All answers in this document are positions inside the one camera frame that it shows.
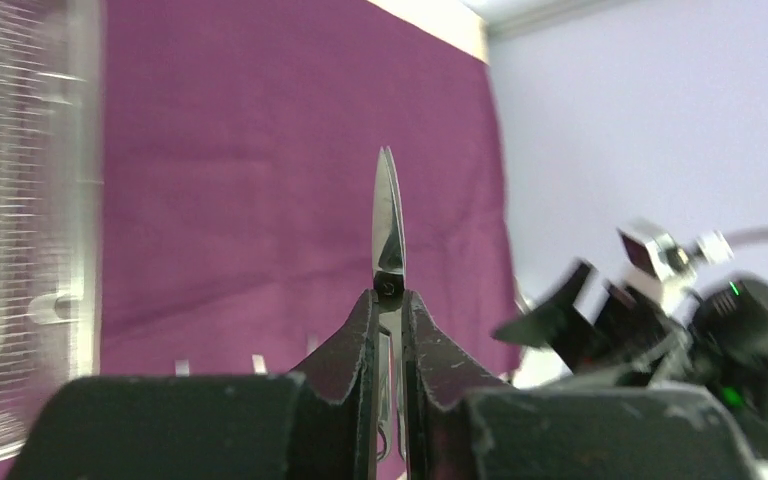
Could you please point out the small metal scissors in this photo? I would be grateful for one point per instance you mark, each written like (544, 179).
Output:
(312, 343)

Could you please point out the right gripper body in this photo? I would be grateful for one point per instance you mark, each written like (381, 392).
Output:
(644, 346)

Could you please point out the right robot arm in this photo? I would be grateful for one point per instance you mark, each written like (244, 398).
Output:
(730, 325)

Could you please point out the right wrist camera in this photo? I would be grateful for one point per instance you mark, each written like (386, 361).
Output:
(663, 270)

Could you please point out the maroon wrap cloth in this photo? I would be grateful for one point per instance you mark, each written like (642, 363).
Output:
(240, 143)

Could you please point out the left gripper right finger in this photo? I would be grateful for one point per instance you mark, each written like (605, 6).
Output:
(462, 422)

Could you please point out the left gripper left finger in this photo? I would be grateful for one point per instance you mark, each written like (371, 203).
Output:
(316, 421)

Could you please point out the surgical forceps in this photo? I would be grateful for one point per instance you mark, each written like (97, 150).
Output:
(182, 368)

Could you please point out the surgical clamp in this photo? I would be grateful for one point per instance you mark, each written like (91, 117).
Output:
(258, 364)

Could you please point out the metal mesh instrument tray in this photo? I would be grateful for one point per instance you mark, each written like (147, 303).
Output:
(50, 192)

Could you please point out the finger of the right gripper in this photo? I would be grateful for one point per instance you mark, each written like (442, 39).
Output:
(554, 321)

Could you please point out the surgical scissors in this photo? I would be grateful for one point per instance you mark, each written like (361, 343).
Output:
(388, 268)

